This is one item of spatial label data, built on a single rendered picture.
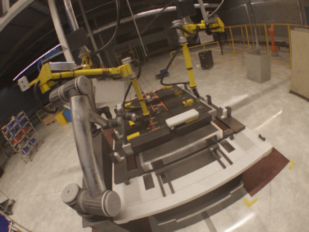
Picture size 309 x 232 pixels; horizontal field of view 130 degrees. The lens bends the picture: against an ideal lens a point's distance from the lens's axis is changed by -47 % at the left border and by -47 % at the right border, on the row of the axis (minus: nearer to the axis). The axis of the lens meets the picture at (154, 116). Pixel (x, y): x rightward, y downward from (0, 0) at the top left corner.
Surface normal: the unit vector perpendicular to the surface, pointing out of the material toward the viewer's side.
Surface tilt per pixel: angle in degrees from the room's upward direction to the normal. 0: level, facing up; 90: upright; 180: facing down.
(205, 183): 0
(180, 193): 0
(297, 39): 90
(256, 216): 0
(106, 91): 90
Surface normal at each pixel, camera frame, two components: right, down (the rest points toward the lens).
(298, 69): -0.93, 0.36
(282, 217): -0.29, -0.83
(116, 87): 0.62, 0.21
